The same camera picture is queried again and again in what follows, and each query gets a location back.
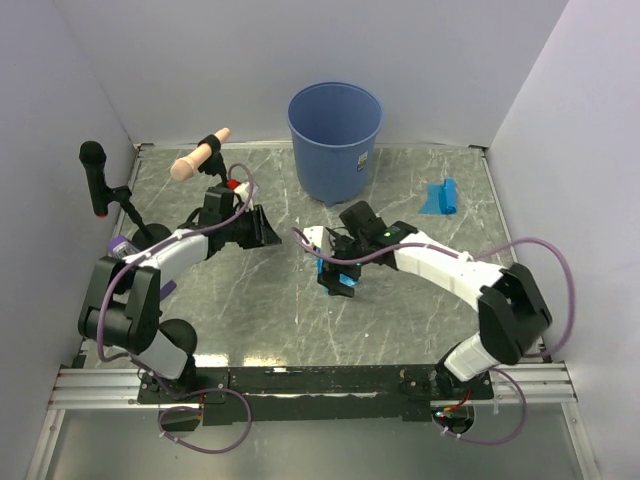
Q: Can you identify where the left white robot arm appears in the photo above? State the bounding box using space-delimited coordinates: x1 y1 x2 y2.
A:
78 182 281 402

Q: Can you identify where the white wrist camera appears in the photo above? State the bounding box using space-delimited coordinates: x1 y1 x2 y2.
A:
226 179 257 201
303 226 331 255

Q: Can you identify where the purple microphone on stand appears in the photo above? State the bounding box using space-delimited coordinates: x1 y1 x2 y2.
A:
159 318 198 356

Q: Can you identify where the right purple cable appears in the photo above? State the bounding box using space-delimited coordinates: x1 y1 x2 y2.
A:
291 227 576 447

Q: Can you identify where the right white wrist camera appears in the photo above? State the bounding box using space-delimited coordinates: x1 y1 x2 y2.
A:
303 226 331 255

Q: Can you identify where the blue plastic trash bin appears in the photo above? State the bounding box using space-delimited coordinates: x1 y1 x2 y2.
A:
287 82 383 206

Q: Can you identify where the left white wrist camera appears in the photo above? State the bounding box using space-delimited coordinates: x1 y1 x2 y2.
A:
226 179 257 201

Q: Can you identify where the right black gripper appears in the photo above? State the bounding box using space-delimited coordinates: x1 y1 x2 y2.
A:
317 230 371 299

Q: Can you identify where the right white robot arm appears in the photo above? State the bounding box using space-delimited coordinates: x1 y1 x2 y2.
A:
303 201 552 399

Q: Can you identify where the blue trash bag roll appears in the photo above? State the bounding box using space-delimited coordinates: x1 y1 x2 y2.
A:
419 178 457 215

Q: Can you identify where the purple clear box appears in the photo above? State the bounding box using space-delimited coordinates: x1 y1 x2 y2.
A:
107 234 179 301

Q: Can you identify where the black microphone on stand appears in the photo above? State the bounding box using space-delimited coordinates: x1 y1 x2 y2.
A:
79 140 171 250

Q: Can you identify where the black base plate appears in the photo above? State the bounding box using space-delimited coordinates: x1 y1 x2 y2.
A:
137 364 494 426

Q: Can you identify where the aluminium rail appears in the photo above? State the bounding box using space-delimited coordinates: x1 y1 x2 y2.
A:
47 363 577 410

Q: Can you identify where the beige microphone on stand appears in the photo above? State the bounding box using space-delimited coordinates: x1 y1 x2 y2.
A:
170 127 231 182

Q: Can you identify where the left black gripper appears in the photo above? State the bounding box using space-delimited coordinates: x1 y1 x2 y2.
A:
222 204 282 249

